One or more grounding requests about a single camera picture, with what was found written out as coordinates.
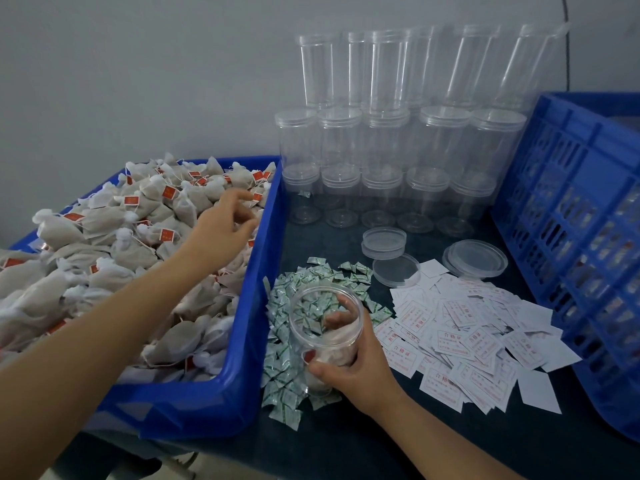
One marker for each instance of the single clear plastic lid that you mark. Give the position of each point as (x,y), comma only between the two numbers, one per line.
(396,271)

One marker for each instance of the pile of beige tea bags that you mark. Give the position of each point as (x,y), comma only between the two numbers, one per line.
(115,244)

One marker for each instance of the person's left forearm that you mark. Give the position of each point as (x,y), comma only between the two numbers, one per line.
(95,344)

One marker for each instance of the person's right hand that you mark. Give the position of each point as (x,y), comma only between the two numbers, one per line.
(367,367)

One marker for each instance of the clear plastic jar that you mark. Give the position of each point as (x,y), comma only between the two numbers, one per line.
(310,339)

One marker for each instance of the person's left hand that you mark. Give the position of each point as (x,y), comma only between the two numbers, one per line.
(217,234)

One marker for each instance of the small stack of clear lids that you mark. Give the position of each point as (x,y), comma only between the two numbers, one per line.
(383,243)

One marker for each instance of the stack of clear plastic jars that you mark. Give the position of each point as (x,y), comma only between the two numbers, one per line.
(390,139)

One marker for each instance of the person's left fingers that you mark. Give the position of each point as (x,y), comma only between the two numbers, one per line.
(242,214)

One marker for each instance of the person's right thumb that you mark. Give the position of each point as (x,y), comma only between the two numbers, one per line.
(327,372)

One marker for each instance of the person's right forearm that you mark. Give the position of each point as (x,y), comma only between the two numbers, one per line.
(440,444)

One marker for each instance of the pile of white paper slips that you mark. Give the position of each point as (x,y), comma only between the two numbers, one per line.
(465,344)

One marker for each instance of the blue plastic tray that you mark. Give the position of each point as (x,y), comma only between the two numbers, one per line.
(240,374)

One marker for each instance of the blue plastic crate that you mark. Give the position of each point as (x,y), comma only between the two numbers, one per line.
(575,219)

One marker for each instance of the wide stack of clear lids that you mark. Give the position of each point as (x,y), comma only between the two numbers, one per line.
(476,258)

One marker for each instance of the pile of green desiccant packets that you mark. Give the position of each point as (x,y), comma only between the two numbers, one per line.
(280,364)

